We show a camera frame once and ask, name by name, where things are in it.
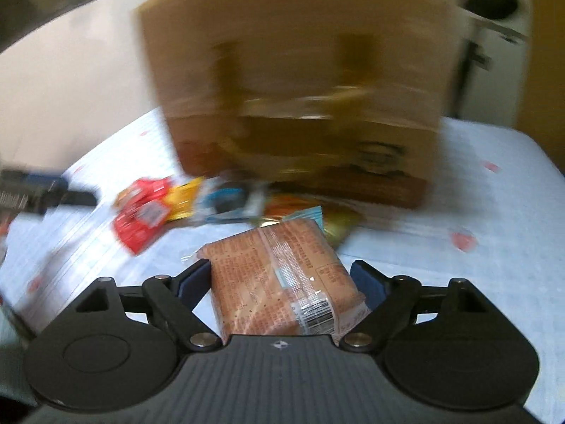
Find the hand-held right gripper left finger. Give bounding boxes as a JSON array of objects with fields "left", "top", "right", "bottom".
[{"left": 66, "top": 258, "right": 221, "bottom": 354}]

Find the cardboard box with plastic liner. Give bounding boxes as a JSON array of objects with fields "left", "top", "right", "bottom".
[{"left": 135, "top": 0, "right": 460, "bottom": 210}]

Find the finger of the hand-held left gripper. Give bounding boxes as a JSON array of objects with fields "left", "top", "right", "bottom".
[
  {"left": 22, "top": 173, "right": 69, "bottom": 192},
  {"left": 48, "top": 189, "right": 99, "bottom": 208}
]

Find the wooden panel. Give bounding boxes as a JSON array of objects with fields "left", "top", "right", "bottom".
[{"left": 514, "top": 31, "right": 565, "bottom": 173}]

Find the checked tablecloth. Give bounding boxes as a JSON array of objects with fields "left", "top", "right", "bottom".
[{"left": 0, "top": 108, "right": 565, "bottom": 424}]

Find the brown orange snack packet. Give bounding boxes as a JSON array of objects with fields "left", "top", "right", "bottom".
[{"left": 196, "top": 218, "right": 371, "bottom": 338}]

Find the black exercise bike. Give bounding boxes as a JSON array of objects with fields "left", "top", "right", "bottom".
[{"left": 454, "top": 0, "right": 530, "bottom": 113}]

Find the beige packet with blue label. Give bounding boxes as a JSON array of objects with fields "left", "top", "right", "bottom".
[{"left": 194, "top": 179, "right": 271, "bottom": 227}]

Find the yellow snack packet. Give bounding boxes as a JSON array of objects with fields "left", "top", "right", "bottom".
[{"left": 163, "top": 177, "right": 206, "bottom": 224}]

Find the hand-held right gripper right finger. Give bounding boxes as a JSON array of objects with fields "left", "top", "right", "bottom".
[{"left": 339, "top": 260, "right": 497, "bottom": 354}]

